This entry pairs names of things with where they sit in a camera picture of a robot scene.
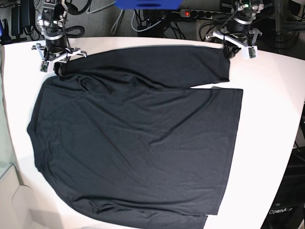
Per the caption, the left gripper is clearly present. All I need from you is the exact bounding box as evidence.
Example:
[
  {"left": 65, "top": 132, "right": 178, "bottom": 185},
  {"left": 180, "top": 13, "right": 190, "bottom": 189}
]
[{"left": 205, "top": 28, "right": 262, "bottom": 59}]

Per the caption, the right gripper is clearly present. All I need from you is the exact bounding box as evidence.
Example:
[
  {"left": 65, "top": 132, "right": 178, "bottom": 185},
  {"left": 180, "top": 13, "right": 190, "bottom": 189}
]
[{"left": 31, "top": 43, "right": 87, "bottom": 76}]

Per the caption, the black long-sleeve T-shirt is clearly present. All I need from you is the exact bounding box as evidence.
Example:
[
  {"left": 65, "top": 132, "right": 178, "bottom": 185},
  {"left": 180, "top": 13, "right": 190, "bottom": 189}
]
[{"left": 27, "top": 46, "right": 243, "bottom": 229}]

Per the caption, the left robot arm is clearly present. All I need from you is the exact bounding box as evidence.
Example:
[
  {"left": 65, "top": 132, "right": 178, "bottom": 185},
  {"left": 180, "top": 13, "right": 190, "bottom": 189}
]
[{"left": 205, "top": 0, "right": 264, "bottom": 59}]

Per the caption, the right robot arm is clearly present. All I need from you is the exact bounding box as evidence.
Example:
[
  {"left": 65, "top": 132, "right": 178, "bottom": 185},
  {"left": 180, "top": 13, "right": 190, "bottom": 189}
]
[{"left": 31, "top": 0, "right": 91, "bottom": 77}]

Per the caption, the black power strip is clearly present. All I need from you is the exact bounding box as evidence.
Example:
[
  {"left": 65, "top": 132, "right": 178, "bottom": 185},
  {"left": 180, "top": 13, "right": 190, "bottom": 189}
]
[{"left": 178, "top": 9, "right": 229, "bottom": 20}]

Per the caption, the black stand left background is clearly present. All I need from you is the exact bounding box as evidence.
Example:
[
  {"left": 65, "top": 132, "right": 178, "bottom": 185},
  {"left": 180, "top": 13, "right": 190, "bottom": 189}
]
[{"left": 0, "top": 0, "right": 36, "bottom": 45}]

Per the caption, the black OpenArm case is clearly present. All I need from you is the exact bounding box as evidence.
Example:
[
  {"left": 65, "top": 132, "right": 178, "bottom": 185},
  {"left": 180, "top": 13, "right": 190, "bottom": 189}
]
[{"left": 261, "top": 147, "right": 305, "bottom": 229}]

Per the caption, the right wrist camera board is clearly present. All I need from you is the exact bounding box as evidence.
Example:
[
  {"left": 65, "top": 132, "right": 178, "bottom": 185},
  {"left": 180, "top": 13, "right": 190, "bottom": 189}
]
[{"left": 40, "top": 61, "right": 54, "bottom": 73}]

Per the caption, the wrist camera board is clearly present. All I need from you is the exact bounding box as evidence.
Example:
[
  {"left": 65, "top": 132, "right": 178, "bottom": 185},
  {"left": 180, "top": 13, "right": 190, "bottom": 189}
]
[
  {"left": 40, "top": 61, "right": 54, "bottom": 73},
  {"left": 241, "top": 46, "right": 258, "bottom": 59}
]

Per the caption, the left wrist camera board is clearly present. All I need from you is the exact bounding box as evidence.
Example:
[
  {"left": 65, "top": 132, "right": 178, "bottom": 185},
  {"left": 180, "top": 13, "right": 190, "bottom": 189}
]
[{"left": 241, "top": 46, "right": 258, "bottom": 59}]

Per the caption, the grey cable bundle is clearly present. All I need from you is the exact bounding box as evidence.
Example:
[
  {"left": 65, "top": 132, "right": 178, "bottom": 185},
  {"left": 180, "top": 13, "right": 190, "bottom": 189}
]
[{"left": 111, "top": 9, "right": 124, "bottom": 34}]

